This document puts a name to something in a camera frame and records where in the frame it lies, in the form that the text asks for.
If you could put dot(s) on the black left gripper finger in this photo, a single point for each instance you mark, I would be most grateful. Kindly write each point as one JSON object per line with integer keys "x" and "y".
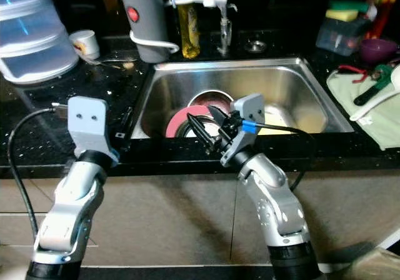
{"x": 127, "y": 120}

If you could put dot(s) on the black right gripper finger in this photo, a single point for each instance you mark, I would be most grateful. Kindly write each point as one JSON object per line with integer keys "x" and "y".
{"x": 205, "y": 136}
{"x": 220, "y": 121}

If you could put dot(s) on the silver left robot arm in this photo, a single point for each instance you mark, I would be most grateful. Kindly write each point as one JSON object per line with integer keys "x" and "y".
{"x": 69, "y": 217}

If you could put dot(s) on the grey kitchen cabinet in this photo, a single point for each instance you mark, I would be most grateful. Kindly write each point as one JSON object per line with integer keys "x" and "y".
{"x": 175, "y": 217}

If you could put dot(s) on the steel bowl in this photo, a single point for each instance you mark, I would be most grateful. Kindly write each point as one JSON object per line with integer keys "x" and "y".
{"x": 209, "y": 99}

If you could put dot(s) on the pink plate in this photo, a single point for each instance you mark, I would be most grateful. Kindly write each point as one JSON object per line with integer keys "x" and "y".
{"x": 175, "y": 120}

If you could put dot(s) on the steel fork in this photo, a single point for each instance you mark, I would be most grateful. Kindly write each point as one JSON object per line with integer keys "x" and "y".
{"x": 115, "y": 59}

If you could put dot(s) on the white printed mug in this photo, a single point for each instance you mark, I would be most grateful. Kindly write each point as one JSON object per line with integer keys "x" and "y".
{"x": 85, "y": 44}

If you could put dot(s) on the stainless steel sink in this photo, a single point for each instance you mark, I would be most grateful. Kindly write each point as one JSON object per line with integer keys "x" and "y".
{"x": 300, "y": 86}

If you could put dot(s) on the yellow oil bottle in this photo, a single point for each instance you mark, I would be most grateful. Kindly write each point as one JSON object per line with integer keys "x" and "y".
{"x": 189, "y": 33}

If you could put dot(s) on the grey cylinder water filter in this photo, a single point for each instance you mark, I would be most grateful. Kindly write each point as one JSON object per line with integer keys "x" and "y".
{"x": 142, "y": 17}

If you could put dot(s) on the white tiered storage container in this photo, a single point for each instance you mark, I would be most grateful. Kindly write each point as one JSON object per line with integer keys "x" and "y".
{"x": 34, "y": 39}

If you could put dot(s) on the light green cloth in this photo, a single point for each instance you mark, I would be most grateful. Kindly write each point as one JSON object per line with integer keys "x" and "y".
{"x": 347, "y": 99}

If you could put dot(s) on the black floor mat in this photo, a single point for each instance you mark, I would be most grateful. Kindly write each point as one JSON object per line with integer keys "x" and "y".
{"x": 162, "y": 276}

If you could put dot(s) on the clear plastic container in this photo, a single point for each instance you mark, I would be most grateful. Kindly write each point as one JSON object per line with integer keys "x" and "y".
{"x": 340, "y": 37}

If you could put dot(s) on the white ladle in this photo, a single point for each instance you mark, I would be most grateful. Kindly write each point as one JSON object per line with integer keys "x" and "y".
{"x": 378, "y": 105}

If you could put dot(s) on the yellow sponge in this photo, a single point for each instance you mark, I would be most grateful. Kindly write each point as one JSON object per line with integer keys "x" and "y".
{"x": 340, "y": 15}

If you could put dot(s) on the purple bowl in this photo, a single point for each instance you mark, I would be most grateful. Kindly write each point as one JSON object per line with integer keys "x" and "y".
{"x": 379, "y": 50}

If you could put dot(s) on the green sponge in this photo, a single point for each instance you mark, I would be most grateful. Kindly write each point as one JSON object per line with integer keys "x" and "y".
{"x": 353, "y": 5}

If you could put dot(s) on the beige woven sack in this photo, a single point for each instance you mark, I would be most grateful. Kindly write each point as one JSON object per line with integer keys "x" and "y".
{"x": 369, "y": 266}

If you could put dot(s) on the red plastic utensil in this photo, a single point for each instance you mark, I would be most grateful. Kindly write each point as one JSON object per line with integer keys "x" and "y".
{"x": 384, "y": 8}

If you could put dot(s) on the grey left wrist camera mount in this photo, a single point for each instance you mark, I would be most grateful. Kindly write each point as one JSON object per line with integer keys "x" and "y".
{"x": 90, "y": 127}

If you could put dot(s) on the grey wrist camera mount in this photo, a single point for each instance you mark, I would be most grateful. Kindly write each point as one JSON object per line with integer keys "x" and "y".
{"x": 90, "y": 127}
{"x": 251, "y": 107}

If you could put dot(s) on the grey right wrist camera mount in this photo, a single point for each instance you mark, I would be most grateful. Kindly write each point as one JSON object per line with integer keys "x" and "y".
{"x": 251, "y": 107}

